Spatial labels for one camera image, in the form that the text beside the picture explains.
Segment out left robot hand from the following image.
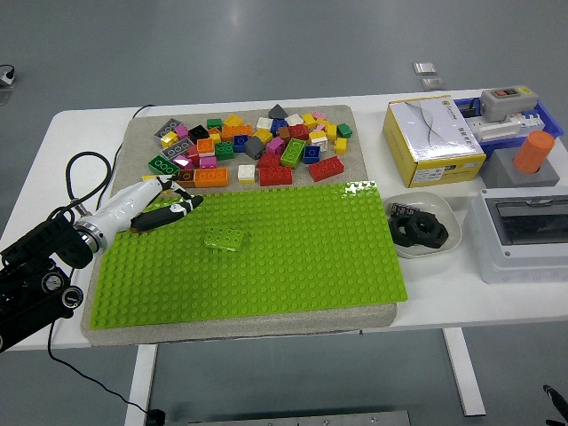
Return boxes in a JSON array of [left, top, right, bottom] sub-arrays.
[[91, 174, 205, 245]]

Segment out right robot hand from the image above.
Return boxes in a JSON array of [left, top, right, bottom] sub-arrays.
[[541, 383, 568, 426]]

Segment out lime green long brick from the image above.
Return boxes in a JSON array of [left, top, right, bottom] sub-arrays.
[[203, 225, 244, 253]]

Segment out green studded baseplate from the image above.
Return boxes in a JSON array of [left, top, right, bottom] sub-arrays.
[[90, 179, 408, 330]]

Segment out grey brick white rings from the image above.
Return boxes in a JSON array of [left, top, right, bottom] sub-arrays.
[[160, 138, 195, 161]]

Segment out grey studded brick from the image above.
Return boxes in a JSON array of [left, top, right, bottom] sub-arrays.
[[154, 118, 182, 139]]

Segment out orange long ringed brick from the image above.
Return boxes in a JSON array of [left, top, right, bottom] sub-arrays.
[[193, 167, 230, 188]]

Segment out white table leg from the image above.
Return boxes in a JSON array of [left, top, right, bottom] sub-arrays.
[[123, 343, 159, 426], [441, 327, 487, 417]]

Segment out red long brick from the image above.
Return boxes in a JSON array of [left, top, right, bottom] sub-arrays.
[[308, 156, 346, 184], [258, 165, 294, 186]]

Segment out lime green ringed brick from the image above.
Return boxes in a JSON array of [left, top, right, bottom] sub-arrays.
[[280, 138, 307, 169]]

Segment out black hex nut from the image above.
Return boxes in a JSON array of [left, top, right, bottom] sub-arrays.
[[406, 211, 449, 249], [389, 214, 421, 246]]

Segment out white dish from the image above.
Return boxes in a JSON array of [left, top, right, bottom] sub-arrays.
[[381, 190, 462, 260]]

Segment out grey-brown mat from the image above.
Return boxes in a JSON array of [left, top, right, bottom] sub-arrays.
[[80, 104, 398, 348]]

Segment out grey block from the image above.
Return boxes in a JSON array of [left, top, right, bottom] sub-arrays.
[[479, 147, 561, 189]]

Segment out black pin strip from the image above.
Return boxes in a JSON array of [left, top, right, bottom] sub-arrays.
[[389, 201, 421, 218]]

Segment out orange cylinder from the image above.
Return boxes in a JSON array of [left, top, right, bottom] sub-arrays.
[[513, 130, 556, 175]]

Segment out white terminal block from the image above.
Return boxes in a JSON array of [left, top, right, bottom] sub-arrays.
[[466, 117, 523, 143]]

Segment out blue plastic bin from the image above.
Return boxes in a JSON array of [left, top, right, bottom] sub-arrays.
[[453, 96, 564, 162]]

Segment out white circuit breaker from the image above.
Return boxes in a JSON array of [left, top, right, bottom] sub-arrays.
[[517, 110, 546, 134]]

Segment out yellow white cardboard box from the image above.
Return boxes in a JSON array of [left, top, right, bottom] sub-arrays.
[[382, 93, 487, 189]]

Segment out grey white electrical enclosure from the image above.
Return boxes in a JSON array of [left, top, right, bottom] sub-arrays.
[[463, 185, 568, 285]]

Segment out black cord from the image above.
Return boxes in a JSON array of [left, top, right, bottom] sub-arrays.
[[46, 104, 156, 416]]

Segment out grey switch box red button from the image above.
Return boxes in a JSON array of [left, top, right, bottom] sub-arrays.
[[480, 85, 540, 123]]

